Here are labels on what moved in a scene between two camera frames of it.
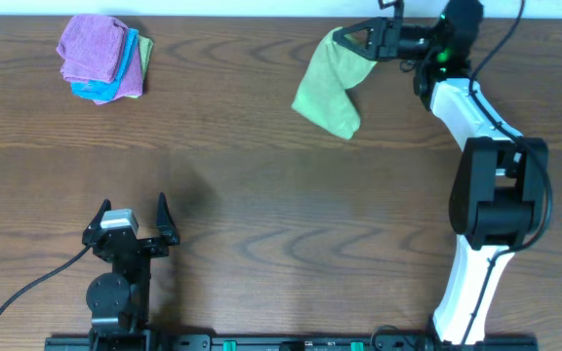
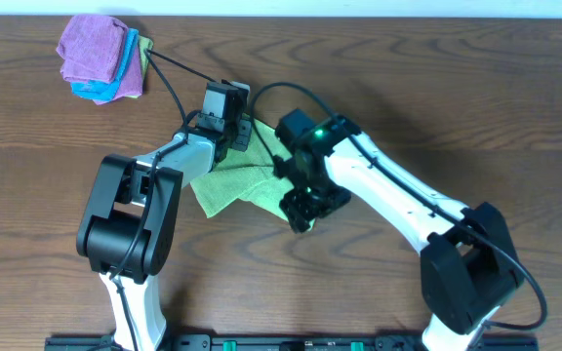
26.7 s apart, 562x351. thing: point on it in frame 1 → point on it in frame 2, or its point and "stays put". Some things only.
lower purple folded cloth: (132, 82) stays put
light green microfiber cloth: (324, 97) → (247, 173)
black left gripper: (169, 228) → (243, 141)
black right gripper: (387, 38) → (301, 214)
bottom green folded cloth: (146, 46) stays put
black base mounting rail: (180, 342) stays put
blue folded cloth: (105, 91) stays put
